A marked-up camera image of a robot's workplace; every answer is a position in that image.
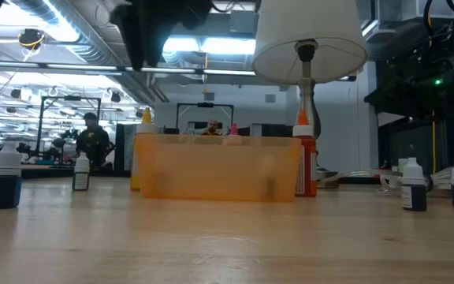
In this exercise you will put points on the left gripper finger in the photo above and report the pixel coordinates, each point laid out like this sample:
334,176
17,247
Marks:
156,35
138,39

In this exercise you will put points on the tall yellow-capped food coloring bottle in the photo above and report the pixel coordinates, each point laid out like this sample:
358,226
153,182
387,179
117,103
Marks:
147,118

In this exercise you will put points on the tall pink-capped food coloring bottle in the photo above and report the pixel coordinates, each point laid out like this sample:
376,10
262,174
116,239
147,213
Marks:
233,129

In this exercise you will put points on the translucent orange plastic bin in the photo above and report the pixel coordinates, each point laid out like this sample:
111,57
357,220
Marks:
211,169

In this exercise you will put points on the tall orange-capped food coloring bottle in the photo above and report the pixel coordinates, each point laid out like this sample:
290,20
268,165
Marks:
307,158

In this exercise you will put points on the ceiling light bar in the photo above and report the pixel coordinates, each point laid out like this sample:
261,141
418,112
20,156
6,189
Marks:
73,67

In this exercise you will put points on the person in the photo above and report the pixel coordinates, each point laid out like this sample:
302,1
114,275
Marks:
212,127
93,142

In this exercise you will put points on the white shade silver table lamp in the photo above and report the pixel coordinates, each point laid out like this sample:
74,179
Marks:
309,23

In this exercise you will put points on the dark workbench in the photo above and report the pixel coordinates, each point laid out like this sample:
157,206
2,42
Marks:
45,172

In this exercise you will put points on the pale green cup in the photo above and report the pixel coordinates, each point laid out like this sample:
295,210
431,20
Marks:
403,165

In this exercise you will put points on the silver ceiling duct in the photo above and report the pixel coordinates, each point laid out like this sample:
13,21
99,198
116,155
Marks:
93,51

